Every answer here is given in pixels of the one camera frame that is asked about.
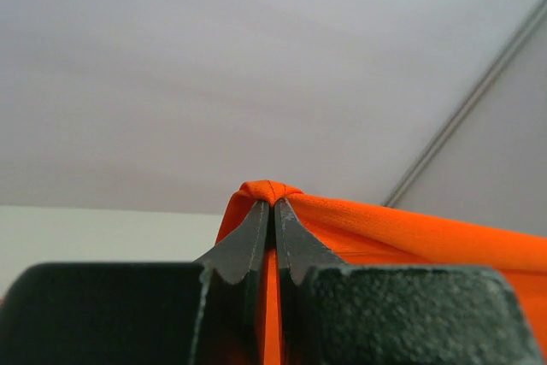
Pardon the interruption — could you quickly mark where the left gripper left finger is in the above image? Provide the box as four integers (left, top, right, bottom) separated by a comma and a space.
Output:
1, 201, 270, 364

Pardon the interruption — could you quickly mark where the right aluminium frame post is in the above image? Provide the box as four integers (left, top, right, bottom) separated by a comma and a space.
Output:
382, 0, 546, 208

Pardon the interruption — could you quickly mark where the orange t-shirt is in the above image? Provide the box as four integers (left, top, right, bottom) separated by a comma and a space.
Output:
216, 180, 546, 364

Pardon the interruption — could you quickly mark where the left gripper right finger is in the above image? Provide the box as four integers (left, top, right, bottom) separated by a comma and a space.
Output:
273, 199, 546, 364

